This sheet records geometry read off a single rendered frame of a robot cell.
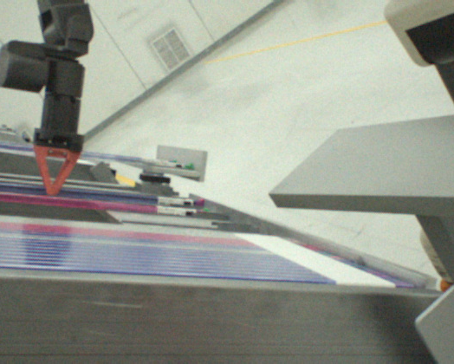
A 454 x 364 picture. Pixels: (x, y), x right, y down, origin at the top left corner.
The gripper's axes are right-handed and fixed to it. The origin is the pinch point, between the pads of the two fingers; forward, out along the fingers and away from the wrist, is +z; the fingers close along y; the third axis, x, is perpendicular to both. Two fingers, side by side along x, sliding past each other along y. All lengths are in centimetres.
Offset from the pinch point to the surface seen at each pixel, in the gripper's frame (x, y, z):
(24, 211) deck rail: -2.9, -7.9, 5.1
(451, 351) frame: 23, 65, 3
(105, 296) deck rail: -3, 60, 1
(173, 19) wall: 228, -749, -169
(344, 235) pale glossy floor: 116, -93, 16
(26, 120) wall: 53, -749, -7
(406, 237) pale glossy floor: 121, -65, 11
